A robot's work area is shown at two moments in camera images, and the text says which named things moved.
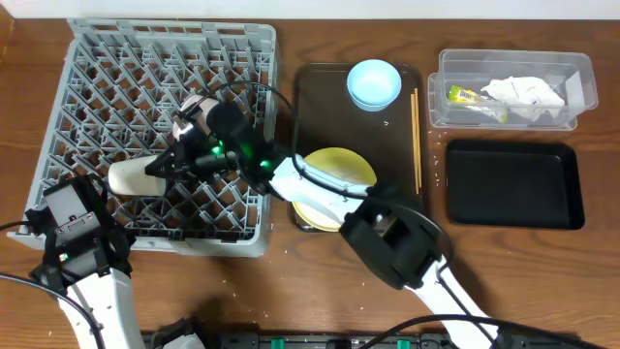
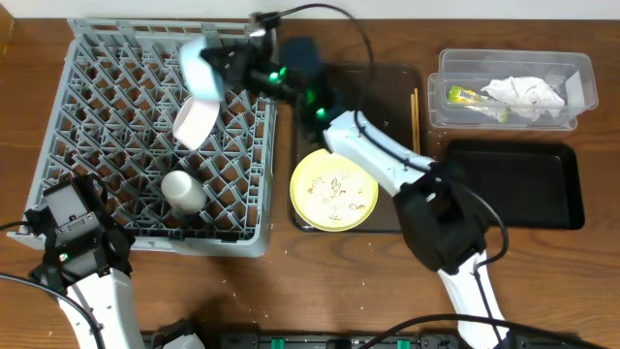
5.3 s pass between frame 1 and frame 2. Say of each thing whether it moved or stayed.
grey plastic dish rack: stayed
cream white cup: moved
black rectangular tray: stayed
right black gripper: moved
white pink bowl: stayed
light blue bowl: moved
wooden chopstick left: stayed
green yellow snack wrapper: stayed
